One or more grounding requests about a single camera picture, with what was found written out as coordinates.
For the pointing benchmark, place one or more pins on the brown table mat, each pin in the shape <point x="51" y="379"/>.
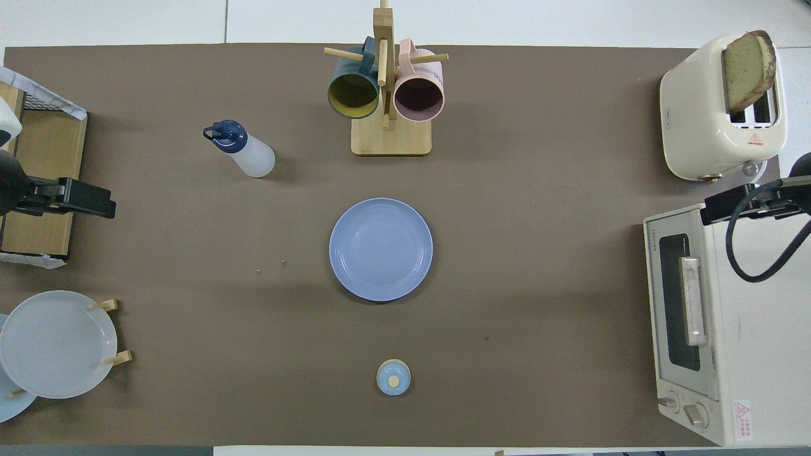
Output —
<point x="570" y="126"/>

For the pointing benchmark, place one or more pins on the white grid patterned liner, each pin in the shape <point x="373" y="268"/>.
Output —
<point x="31" y="259"/>

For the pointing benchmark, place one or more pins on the grey round plate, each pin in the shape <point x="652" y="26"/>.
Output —
<point x="57" y="345"/>

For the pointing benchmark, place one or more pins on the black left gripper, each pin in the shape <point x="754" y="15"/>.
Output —
<point x="41" y="197"/>

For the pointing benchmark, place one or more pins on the toasted bread slice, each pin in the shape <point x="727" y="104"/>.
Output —
<point x="747" y="69"/>

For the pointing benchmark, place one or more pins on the white toaster oven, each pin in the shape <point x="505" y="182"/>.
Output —
<point x="760" y="348"/>

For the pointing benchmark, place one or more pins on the light blue round plate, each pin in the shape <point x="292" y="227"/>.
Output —
<point x="9" y="408"/>

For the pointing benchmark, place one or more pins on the wooden plate rack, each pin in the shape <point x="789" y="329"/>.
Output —
<point x="108" y="305"/>

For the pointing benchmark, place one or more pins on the wooden two-tier shelf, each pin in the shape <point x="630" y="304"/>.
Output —
<point x="44" y="145"/>

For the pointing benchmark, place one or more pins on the pink mug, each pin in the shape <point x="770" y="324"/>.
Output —
<point x="418" y="95"/>

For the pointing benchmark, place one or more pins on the dark teal mug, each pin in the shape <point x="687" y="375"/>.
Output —
<point x="353" y="95"/>

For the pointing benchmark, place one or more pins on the translucent squeeze bottle blue cap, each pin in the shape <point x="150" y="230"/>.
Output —
<point x="253" y="158"/>

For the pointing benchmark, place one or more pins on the wooden mug tree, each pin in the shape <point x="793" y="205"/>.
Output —
<point x="391" y="139"/>

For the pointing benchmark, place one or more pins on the cream toaster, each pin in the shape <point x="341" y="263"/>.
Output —
<point x="690" y="126"/>

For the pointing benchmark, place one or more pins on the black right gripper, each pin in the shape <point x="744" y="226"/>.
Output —
<point x="785" y="199"/>

